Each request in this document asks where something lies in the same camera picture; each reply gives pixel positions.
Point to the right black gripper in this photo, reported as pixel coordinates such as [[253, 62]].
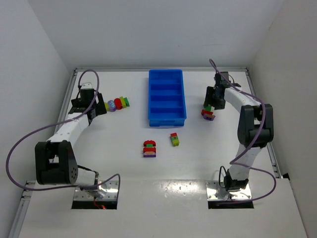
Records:
[[211, 98]]

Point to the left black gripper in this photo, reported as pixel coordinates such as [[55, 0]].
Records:
[[99, 106]]

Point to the yellow-green lego brick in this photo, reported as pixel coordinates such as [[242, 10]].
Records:
[[107, 107]]

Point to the lime lego brick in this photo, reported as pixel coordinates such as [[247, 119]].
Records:
[[175, 141]]

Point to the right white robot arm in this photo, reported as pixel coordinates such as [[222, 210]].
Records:
[[255, 127]]

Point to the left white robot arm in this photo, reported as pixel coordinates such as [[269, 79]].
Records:
[[55, 158]]

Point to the purple round lego brick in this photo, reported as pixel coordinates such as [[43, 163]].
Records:
[[111, 106]]

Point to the red round lego brick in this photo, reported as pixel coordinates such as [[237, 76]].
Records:
[[118, 103]]

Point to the blue divided plastic tray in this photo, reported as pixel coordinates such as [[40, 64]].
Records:
[[166, 98]]

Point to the purple base lego brick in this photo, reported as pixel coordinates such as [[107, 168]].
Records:
[[149, 154]]

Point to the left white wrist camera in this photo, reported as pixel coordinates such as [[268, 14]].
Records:
[[86, 86]]

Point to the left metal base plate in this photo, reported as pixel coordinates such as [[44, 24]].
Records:
[[105, 192]]

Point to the metal base plate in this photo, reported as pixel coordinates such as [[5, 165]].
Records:
[[105, 192], [215, 193]]

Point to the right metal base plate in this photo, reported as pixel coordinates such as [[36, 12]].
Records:
[[215, 193]]

